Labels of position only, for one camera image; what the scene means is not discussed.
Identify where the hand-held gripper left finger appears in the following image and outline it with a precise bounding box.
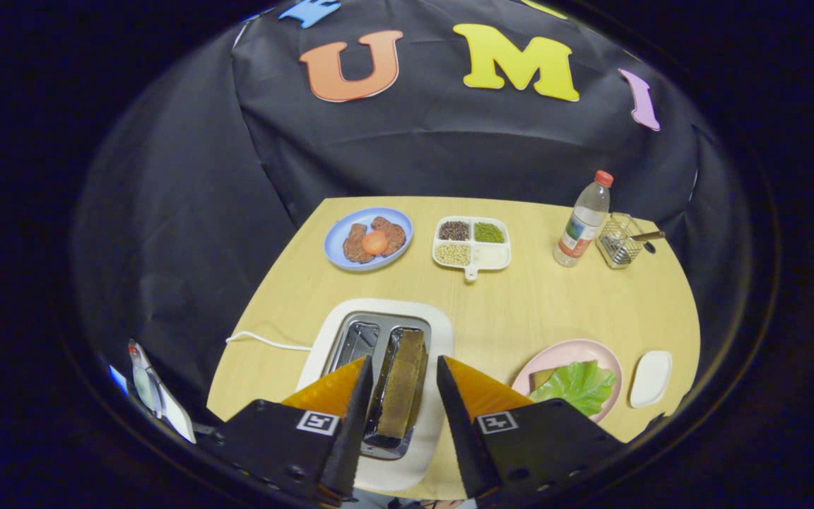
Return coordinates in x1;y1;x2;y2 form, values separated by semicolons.
199;356;374;506

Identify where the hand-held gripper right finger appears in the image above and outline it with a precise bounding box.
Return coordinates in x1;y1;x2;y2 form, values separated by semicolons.
436;355;627;506

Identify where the toasted brown bread slice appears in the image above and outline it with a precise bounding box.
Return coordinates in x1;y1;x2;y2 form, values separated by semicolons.
372;327;427;440

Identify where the green lettuce leaf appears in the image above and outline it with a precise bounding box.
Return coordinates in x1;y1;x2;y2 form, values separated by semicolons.
529;360;618;418

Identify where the white toaster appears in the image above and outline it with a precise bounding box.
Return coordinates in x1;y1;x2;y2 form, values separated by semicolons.
296;298;455;493

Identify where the pink plate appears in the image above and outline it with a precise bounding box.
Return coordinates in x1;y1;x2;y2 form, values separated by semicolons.
512;339;623;423

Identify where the white divided tray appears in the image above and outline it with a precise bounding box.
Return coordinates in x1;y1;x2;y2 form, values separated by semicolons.
432;216;512;282

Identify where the white and blue object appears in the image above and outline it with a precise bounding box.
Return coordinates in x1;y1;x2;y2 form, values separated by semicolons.
109;339;197;445

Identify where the brown meat slice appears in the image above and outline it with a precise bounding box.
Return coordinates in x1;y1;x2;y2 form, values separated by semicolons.
343;223;379;264
370;216;406;255

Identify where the small white plate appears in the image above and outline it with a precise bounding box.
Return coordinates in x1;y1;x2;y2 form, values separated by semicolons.
629;350;673;409

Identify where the blue plate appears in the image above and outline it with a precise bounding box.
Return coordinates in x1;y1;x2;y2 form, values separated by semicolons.
324;206;414;272

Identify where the clear water bottle red cap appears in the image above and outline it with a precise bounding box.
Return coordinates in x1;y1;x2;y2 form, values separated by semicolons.
553;170;614;268

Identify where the black backdrop cloth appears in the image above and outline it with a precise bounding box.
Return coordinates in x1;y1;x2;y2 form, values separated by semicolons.
71;0;740;418

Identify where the metal wire utensil holder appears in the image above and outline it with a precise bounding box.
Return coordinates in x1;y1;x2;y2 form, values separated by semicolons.
596;212;644;270

